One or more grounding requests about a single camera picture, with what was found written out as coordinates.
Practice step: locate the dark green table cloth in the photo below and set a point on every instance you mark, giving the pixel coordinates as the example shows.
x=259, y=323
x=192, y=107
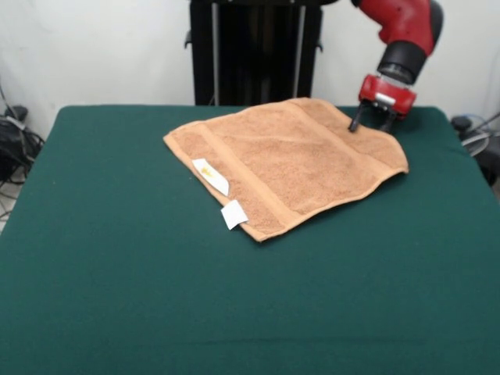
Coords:
x=117, y=273

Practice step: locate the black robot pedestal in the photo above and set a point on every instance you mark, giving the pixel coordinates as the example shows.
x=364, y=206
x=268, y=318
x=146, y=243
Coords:
x=254, y=51

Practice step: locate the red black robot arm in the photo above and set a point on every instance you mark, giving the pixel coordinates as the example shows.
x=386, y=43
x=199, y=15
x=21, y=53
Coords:
x=406, y=31

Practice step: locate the tan terry towel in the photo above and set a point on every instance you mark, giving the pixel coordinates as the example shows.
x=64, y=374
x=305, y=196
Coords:
x=281, y=164

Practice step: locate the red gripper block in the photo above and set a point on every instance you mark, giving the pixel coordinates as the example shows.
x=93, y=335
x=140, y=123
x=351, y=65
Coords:
x=386, y=95

